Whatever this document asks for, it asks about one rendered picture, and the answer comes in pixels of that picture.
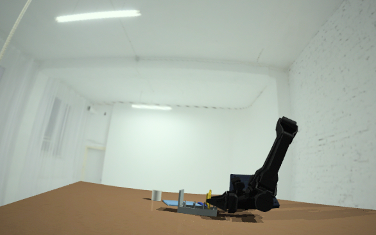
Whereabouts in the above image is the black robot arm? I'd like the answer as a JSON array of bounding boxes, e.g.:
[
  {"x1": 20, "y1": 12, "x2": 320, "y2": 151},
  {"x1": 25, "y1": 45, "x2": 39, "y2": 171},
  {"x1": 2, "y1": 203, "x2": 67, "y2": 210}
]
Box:
[{"x1": 231, "y1": 116, "x2": 298, "y2": 212}]

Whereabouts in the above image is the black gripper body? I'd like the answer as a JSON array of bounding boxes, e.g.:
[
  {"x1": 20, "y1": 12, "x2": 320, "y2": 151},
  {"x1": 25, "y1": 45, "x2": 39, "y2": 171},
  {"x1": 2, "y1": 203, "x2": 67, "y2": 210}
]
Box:
[{"x1": 226, "y1": 191, "x2": 252, "y2": 214}]

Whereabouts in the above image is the light blue square mat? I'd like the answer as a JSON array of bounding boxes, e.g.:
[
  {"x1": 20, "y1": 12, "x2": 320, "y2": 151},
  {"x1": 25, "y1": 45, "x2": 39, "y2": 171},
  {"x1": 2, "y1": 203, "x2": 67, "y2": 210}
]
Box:
[{"x1": 163, "y1": 200, "x2": 194, "y2": 206}]

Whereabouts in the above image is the yellow round plate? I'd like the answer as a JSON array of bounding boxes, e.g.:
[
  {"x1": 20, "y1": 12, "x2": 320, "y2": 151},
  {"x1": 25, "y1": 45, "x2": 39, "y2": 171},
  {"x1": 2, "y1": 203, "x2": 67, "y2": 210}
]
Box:
[{"x1": 205, "y1": 189, "x2": 211, "y2": 209}]

